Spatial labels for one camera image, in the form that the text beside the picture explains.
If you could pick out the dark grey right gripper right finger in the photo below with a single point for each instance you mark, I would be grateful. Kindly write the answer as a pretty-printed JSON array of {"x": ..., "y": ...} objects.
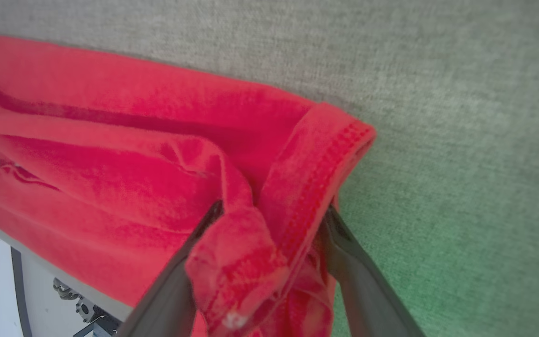
[{"x": 367, "y": 290}]

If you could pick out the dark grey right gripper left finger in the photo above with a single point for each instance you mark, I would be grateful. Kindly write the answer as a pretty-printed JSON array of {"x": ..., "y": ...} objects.
[{"x": 166, "y": 299}]

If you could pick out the red garment with white stripes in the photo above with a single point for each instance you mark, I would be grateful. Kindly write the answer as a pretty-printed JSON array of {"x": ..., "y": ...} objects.
[{"x": 110, "y": 164}]

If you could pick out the grey fabric sofa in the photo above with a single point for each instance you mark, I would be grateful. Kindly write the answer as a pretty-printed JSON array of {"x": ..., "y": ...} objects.
[{"x": 438, "y": 93}]

